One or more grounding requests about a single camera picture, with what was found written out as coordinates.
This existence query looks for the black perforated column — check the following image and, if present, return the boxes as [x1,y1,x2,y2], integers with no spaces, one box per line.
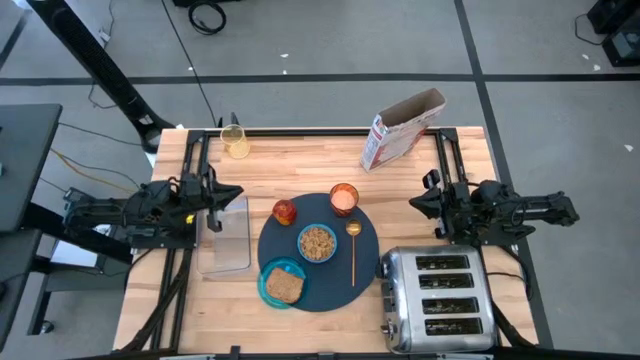
[24,0,175,154]

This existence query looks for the brown bread slice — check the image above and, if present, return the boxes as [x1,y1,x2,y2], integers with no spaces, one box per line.
[265,267,305,305]

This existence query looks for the coiled black cable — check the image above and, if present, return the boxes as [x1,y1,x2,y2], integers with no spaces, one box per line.
[187,0,228,36]

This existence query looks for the white paper sheets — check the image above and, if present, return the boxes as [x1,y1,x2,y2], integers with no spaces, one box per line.
[49,224,115,269]

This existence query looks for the clear plastic rectangular container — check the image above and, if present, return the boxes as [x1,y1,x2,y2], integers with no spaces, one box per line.
[195,194,252,276]

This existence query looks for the black equipment box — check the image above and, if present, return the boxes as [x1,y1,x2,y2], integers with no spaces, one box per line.
[587,0,640,34]
[602,22,640,68]

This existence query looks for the red faceted drinking glass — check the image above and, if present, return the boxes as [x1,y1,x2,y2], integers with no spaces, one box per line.
[328,182,360,218]

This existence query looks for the black metal table frame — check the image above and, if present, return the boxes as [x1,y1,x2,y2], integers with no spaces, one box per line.
[114,112,556,360]

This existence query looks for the patterned ceramic bowl teal inside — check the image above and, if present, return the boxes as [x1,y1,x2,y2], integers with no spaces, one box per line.
[296,223,339,265]

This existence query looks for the brown cereal flakes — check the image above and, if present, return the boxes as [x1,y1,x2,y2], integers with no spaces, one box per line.
[300,227,335,262]

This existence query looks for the teal glass plate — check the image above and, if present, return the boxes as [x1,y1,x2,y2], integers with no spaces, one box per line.
[256,256,309,310]

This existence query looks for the gold spoon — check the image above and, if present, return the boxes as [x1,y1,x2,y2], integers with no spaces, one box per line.
[345,218,363,288]

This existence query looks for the black toaster power cable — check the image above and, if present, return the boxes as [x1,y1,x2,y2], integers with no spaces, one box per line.
[487,269,534,301]

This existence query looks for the red yellow apple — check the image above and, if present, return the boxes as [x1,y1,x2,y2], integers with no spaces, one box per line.
[271,198,298,227]

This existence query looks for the dark blue round woven placemat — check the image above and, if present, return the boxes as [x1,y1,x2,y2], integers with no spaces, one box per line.
[256,192,380,314]

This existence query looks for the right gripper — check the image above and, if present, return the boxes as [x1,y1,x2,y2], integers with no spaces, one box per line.
[408,169,475,240]

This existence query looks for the yellow floor cable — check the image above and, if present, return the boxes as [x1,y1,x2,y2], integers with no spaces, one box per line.
[49,147,139,194]

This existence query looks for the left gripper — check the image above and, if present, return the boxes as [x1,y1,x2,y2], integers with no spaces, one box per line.
[172,164,245,234]

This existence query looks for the Life cereal box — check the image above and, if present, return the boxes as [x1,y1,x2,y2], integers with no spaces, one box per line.
[358,87,448,174]

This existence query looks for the long thin black floor cable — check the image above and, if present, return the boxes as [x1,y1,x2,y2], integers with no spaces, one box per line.
[159,0,221,126]

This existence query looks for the clear cup with yellow juice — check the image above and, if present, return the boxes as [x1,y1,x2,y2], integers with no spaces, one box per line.
[219,123,251,160]

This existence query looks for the silver four-slot toaster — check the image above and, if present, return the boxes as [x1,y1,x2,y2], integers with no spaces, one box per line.
[374,243,499,355]

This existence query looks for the black desk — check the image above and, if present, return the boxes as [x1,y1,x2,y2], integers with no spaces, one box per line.
[0,103,64,351]

